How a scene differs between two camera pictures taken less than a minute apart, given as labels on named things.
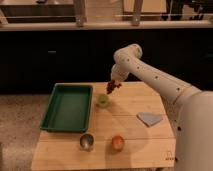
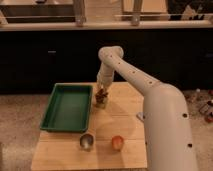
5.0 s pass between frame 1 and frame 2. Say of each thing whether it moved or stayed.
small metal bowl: stayed
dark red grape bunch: moved
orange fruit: stayed
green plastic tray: stayed
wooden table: stayed
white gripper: moved
